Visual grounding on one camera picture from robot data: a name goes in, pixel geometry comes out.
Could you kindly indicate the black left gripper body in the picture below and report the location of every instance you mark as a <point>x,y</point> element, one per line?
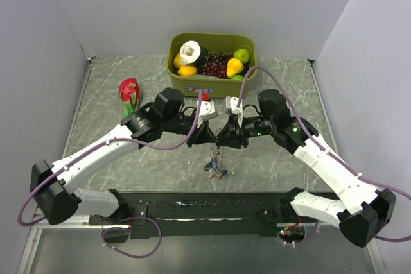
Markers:
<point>195,133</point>

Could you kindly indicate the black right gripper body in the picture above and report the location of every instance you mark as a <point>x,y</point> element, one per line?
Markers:
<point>252,127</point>

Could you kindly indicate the large silver toothed keyring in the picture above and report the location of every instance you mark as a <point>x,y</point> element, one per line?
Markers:
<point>218,154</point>

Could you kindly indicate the blue tag key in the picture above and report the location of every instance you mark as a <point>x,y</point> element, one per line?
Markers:
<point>218,168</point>

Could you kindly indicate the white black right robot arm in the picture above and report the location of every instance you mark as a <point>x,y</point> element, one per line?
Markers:
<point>360,210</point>

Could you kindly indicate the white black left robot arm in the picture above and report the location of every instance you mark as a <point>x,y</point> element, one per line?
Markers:
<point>161,124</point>

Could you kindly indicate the olive green plastic bin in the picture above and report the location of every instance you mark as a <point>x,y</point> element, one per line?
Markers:
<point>213,42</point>

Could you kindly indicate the green fruit toy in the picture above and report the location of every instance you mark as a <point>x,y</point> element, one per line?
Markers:
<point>237,77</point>

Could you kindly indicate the yellow pear toy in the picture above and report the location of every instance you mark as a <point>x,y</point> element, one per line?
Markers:
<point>234,67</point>

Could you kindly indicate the orange yellow mango toy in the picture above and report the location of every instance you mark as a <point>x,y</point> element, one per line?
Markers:
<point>187,70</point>

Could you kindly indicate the dark red grape bunch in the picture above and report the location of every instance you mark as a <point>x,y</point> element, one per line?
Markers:
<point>216,65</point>

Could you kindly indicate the green lime toy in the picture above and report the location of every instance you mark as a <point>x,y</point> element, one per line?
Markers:
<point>242,55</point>

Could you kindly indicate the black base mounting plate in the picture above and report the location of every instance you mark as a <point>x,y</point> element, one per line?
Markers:
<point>187,214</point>

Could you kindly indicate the yellow lemon toy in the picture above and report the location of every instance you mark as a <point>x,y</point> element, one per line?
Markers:
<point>176,61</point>

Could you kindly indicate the red dragon fruit toy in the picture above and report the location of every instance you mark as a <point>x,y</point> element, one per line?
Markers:
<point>129,92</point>

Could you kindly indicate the white black cylinder roll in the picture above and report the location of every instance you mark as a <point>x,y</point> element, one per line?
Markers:
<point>192,53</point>

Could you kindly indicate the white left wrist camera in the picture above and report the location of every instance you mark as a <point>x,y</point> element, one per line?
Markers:
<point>207,110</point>

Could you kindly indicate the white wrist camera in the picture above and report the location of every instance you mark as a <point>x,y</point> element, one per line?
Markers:
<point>207,110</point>
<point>234,106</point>

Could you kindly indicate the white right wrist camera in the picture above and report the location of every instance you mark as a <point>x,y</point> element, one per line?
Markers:
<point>234,106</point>

